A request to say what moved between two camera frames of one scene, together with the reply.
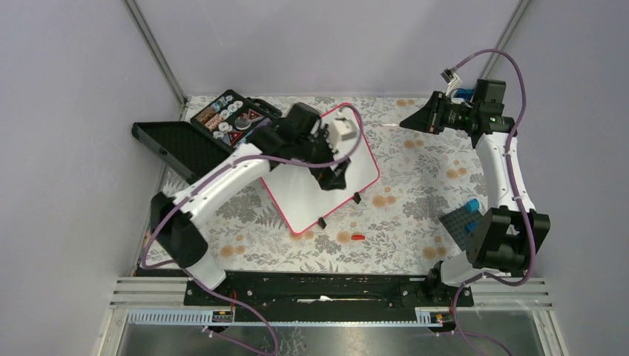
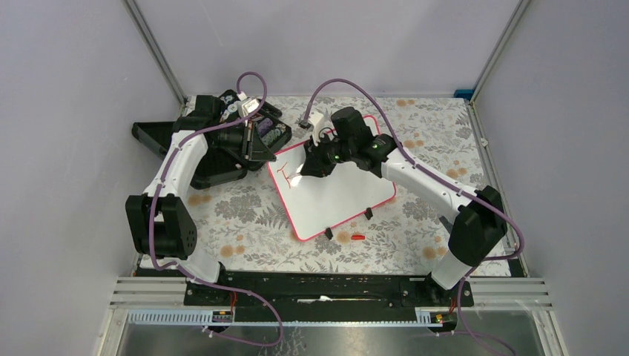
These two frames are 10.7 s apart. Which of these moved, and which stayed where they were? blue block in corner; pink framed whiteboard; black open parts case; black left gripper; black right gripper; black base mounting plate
Moved: black left gripper; pink framed whiteboard; black right gripper
Stayed: black base mounting plate; blue block in corner; black open parts case
